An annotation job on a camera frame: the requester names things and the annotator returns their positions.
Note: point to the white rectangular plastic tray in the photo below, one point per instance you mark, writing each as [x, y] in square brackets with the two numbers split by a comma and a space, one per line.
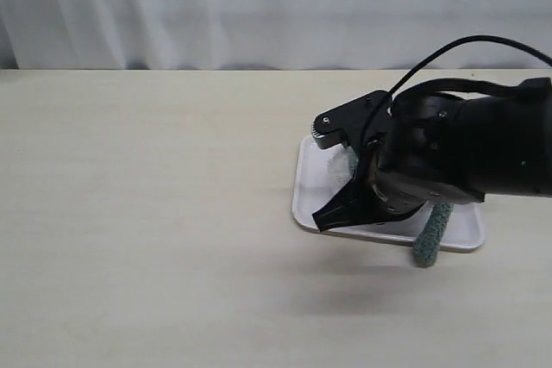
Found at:
[465, 232]

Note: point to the white backdrop curtain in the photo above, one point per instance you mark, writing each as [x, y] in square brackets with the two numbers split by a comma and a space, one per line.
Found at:
[254, 34]

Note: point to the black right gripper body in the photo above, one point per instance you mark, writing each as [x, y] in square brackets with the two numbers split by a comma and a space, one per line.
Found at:
[415, 163]

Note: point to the green fleece scarf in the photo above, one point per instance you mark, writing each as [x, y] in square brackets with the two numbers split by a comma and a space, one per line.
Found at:
[427, 245]

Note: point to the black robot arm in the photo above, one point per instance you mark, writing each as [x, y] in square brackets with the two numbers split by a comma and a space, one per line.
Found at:
[501, 135]

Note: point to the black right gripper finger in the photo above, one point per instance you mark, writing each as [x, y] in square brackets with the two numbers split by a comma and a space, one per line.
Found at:
[367, 198]

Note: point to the white plush snowman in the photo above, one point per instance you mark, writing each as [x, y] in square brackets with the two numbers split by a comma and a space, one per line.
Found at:
[339, 170]

